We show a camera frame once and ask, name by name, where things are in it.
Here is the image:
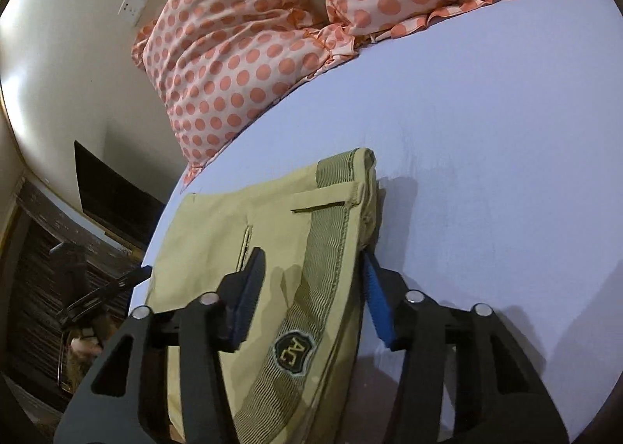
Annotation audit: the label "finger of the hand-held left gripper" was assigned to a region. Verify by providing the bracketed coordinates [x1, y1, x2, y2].
[103, 265, 154, 296]

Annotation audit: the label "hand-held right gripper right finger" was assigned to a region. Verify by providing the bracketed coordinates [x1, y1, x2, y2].
[362, 249, 570, 444]

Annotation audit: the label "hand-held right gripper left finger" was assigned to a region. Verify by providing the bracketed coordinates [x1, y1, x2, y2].
[53, 246, 267, 444]

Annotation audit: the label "khaki pants with striped waistband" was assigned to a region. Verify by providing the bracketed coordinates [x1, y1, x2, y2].
[143, 147, 381, 444]

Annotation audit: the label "person's left hand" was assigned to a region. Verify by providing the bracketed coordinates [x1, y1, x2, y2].
[69, 333, 105, 358]

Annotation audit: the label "dark striped floor mat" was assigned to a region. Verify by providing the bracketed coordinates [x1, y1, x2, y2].
[7, 180, 143, 393]

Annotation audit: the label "dark wooden panel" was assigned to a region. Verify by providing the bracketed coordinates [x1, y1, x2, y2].
[74, 140, 166, 251]

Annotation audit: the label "light blue bed sheet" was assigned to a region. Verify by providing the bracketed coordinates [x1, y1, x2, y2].
[129, 0, 623, 444]

